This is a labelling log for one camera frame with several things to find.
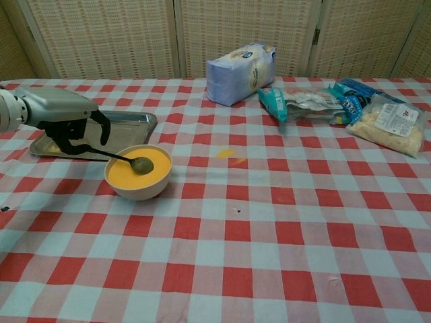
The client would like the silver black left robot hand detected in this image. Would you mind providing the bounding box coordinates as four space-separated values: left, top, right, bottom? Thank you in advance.
15 87 111 156

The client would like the dark metal spoon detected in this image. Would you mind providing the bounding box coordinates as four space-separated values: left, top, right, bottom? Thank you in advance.
96 147 155 176

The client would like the yellow round bowl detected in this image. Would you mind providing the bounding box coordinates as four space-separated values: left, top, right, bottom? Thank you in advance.
107 147 171 189

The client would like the bowl of yellow powder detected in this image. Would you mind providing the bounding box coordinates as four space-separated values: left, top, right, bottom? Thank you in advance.
104 144 173 202

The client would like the rectangular stainless steel tray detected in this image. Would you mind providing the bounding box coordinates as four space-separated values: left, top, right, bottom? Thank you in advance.
29 109 158 162

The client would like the woven bamboo folding screen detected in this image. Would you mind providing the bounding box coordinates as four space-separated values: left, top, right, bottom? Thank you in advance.
0 0 431 81

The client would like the lavender flour bag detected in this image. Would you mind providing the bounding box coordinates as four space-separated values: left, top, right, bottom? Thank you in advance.
205 42 277 108

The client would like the teal frozen food bag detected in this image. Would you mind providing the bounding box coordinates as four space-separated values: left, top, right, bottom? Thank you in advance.
257 86 347 126

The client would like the red white checked tablecloth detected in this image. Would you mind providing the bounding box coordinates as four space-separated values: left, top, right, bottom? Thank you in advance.
0 76 431 323

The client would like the blue food package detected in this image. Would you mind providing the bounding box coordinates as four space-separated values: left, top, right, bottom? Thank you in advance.
328 77 408 126

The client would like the clear bag of pale food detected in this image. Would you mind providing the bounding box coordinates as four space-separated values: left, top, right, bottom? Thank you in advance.
346 94 425 159

